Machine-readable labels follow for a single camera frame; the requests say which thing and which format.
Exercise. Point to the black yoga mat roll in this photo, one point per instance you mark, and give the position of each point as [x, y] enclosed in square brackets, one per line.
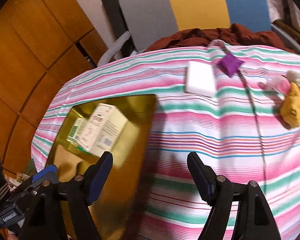
[115, 17]

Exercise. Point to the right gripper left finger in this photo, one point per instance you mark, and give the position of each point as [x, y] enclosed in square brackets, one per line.
[83, 191]

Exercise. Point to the gold tray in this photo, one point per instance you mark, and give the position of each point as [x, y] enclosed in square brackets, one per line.
[120, 167]

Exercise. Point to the small green white box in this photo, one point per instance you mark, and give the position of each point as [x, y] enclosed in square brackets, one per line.
[76, 130]

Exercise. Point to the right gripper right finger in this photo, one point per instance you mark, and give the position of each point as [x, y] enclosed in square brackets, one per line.
[216, 191]

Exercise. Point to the white foam block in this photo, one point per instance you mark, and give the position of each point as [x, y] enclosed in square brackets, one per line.
[200, 79]

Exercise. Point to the pink hair roller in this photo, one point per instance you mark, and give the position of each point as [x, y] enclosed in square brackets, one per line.
[280, 84]

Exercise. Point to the pink green striped cloth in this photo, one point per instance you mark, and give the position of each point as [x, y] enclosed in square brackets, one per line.
[238, 132]

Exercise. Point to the dark red garment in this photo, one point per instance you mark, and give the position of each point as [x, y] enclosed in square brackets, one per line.
[236, 35]

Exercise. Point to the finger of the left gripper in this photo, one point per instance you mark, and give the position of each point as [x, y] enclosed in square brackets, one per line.
[32, 185]

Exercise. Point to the yellow plush toy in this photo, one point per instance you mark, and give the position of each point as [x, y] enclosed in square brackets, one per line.
[290, 108]

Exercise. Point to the grey yellow blue chair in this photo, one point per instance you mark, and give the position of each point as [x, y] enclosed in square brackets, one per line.
[150, 20]

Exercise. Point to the wooden wardrobe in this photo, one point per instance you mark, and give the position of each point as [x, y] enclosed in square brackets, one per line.
[43, 44]

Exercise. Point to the purple fabric sachet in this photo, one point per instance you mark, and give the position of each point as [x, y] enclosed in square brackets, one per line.
[230, 63]

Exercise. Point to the large white carton box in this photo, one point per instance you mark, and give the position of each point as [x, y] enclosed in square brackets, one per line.
[102, 129]

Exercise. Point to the patterned curtain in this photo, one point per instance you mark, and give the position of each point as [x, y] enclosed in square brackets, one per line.
[285, 11]

